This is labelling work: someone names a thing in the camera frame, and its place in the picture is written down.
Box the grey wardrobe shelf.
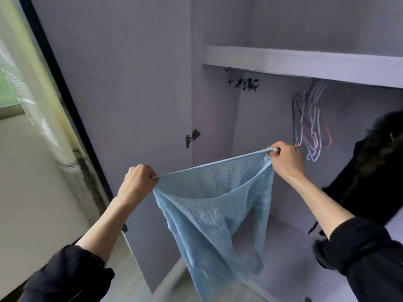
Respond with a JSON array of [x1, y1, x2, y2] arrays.
[[203, 46, 403, 89]]

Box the person's left hand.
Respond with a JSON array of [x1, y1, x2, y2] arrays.
[[116, 163, 160, 208]]

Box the black fur-trimmed jacket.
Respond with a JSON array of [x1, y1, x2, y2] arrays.
[[309, 110, 403, 235]]

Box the bunch of pastel hangers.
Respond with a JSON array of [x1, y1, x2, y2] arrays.
[[291, 80, 333, 162]]

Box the person's right hand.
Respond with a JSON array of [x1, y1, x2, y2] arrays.
[[267, 141, 307, 186]]

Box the person's right forearm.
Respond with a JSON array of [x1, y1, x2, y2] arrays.
[[293, 173, 403, 302]]

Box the light blue knit sweater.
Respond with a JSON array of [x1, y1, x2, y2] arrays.
[[151, 146, 279, 302]]

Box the cluster of metal clips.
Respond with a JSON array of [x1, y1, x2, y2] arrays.
[[228, 77, 260, 92]]

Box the light grey wardrobe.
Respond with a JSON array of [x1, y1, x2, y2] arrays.
[[18, 0, 403, 302]]

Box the person's left forearm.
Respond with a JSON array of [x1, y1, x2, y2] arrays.
[[19, 198, 136, 302]]

